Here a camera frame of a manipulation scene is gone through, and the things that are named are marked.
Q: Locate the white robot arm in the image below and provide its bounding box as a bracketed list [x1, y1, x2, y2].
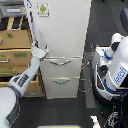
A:
[0, 43, 49, 128]

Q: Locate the cable coil on floor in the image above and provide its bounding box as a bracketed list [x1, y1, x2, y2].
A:
[78, 78, 93, 94]

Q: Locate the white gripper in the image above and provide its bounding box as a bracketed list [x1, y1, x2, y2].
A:
[31, 42, 50, 60]

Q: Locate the white fridge body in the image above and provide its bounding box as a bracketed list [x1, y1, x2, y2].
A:
[24, 0, 92, 99]

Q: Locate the fridge drawer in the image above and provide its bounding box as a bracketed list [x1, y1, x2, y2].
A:
[43, 78, 79, 99]
[40, 58, 81, 79]

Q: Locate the upper fridge drawer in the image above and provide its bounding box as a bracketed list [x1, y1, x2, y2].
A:
[40, 58, 81, 79]

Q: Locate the white fridge door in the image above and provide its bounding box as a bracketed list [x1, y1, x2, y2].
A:
[24, 0, 92, 57]

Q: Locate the green android sticker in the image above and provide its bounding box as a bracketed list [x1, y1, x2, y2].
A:
[37, 2, 49, 17]

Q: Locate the grey device on cabinet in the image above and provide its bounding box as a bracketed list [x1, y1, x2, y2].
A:
[0, 5, 26, 17]

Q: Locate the lower fridge drawer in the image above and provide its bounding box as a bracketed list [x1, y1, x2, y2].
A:
[43, 78, 79, 99]

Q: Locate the wooden drawer cabinet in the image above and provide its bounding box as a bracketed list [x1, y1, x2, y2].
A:
[0, 16, 46, 98]

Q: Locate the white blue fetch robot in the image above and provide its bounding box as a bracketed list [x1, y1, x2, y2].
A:
[92, 33, 128, 105]

